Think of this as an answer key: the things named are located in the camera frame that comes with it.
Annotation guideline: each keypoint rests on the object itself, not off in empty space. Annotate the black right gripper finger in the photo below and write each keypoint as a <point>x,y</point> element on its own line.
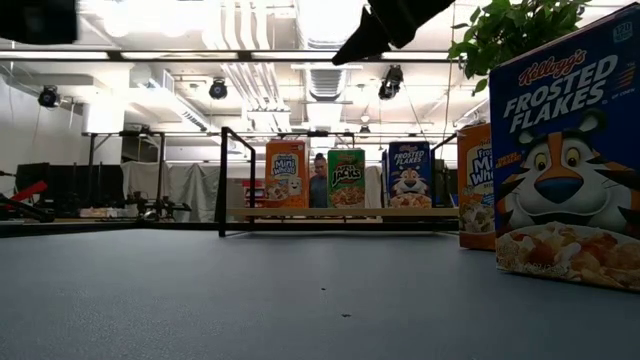
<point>372,46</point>
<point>360,37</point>

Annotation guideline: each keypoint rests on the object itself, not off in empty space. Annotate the green Apple Jacks cereal box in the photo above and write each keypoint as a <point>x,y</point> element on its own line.
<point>346,180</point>

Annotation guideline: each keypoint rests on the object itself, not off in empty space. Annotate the orange Mini Wheats cereal box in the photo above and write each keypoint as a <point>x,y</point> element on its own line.
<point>286,175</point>
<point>475,200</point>

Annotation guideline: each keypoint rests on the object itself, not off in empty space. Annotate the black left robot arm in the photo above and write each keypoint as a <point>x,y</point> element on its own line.
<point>35,20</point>

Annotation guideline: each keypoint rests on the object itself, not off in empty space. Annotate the black ceiling spotlight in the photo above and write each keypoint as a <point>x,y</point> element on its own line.
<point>391,82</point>
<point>48,96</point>
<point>218,89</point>

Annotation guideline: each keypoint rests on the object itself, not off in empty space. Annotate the green leafy small tree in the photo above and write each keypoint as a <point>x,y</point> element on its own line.
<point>505,30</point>

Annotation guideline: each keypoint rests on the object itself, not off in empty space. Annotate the white draped cloth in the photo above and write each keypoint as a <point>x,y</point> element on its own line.
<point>373,182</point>

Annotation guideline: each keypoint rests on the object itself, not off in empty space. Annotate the person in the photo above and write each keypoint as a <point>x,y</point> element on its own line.
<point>318,187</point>

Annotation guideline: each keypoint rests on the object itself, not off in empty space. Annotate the grey draped cloth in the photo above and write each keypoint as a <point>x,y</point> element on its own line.
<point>195,185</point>

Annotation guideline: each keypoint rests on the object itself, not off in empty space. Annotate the black bench equipment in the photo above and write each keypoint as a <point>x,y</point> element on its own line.
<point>160,207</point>

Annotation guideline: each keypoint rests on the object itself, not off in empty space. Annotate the black monitor screens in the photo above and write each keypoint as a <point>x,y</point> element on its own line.
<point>65,182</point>

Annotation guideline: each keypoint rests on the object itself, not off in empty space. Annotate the red bar object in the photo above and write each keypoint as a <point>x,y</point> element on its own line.
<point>30,191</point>

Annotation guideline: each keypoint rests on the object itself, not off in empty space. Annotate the black equipment base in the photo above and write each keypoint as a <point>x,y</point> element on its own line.
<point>25,212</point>

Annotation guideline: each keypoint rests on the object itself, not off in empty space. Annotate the wooden shelf black metal frame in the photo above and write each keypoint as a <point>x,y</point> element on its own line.
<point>350,212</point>

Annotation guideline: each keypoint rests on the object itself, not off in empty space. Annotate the black overhead frame bar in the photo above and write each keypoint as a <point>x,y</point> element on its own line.
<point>175,55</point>

